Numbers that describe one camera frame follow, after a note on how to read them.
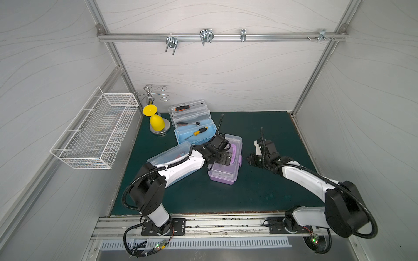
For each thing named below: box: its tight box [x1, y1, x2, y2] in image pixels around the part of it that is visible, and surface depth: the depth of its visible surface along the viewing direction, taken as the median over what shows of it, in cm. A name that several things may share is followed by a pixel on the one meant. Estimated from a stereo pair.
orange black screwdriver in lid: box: [174, 102, 204, 112], surface depth 106 cm
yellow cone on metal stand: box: [142, 104, 171, 136], surface depth 94 cm
